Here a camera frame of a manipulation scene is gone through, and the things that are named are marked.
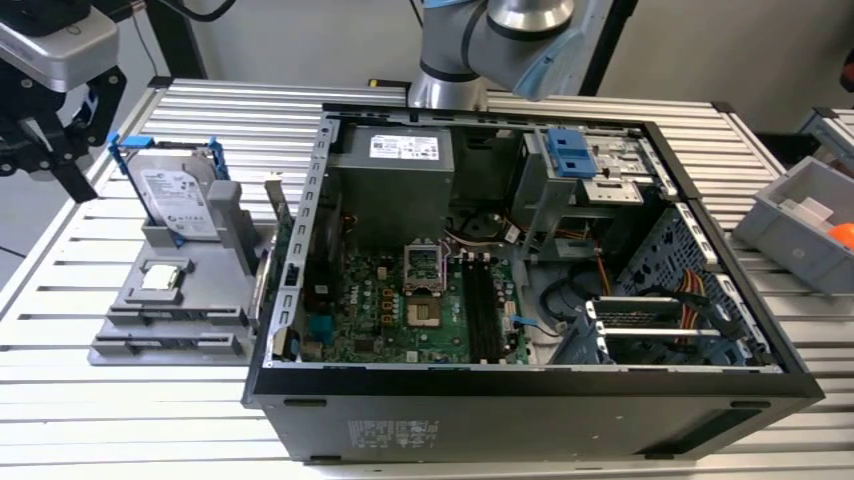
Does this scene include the thin orange wire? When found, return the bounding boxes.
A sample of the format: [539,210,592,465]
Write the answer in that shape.
[594,249,614,299]

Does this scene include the metal disk bay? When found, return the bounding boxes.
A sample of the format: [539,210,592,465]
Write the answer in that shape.
[552,294,742,365]

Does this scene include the green motherboard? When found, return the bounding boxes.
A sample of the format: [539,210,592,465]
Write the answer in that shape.
[299,249,535,365]

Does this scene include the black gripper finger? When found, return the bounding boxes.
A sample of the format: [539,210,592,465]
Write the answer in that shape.
[0,118,65,182]
[56,68,128,204]

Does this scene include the orange ball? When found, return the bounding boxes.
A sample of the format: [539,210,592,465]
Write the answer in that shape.
[821,222,854,251]

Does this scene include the blue plastic drive latch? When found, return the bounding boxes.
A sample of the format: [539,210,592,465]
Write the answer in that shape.
[544,128,595,177]

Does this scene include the black PC case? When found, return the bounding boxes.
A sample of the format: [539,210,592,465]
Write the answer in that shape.
[240,102,827,464]

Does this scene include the dark blue cable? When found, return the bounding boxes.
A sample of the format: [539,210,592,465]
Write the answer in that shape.
[538,272,588,326]

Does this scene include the power supply wire bundle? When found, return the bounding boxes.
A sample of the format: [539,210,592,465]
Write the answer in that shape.
[443,227,535,251]

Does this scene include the RAM slot white clips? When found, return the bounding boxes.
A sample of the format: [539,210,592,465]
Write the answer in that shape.
[470,253,495,364]
[486,253,508,364]

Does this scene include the grey plastic bin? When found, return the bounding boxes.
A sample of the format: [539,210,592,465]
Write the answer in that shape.
[731,155,854,296]

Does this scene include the hard disk in blue carrier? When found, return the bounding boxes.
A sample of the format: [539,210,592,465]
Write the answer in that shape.
[105,132,232,249]

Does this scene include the CPU socket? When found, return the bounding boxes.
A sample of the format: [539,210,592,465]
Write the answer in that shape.
[406,294,446,329]

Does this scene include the grey power supply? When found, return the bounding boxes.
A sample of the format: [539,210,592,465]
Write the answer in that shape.
[326,124,456,256]

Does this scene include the orange yellow red wire bundle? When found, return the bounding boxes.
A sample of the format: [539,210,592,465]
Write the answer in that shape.
[671,268,710,346]

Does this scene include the neighbouring metal table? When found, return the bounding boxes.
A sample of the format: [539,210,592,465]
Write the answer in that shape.
[797,106,854,176]

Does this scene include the grey parts rack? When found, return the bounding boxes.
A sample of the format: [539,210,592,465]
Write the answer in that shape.
[88,172,295,367]

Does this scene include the white block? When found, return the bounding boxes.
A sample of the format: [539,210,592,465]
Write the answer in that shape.
[777,197,835,226]

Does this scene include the black stand post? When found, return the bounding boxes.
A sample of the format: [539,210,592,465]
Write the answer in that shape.
[576,0,639,99]
[139,0,208,81]

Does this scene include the metal socket cover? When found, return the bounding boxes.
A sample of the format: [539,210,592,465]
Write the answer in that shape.
[403,240,446,294]

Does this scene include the green graphics card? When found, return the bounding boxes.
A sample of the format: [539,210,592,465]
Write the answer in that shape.
[250,172,299,321]

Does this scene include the silver CPU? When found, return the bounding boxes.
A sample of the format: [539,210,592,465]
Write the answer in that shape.
[137,263,183,292]

